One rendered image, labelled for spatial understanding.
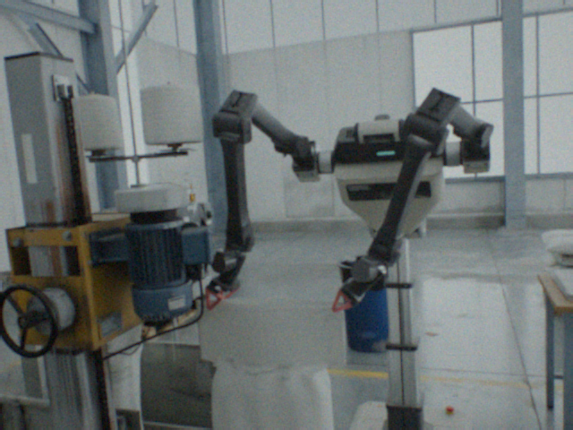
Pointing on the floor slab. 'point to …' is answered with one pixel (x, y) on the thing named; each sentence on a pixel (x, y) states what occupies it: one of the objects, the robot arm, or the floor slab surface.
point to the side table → (556, 299)
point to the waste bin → (366, 313)
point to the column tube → (90, 407)
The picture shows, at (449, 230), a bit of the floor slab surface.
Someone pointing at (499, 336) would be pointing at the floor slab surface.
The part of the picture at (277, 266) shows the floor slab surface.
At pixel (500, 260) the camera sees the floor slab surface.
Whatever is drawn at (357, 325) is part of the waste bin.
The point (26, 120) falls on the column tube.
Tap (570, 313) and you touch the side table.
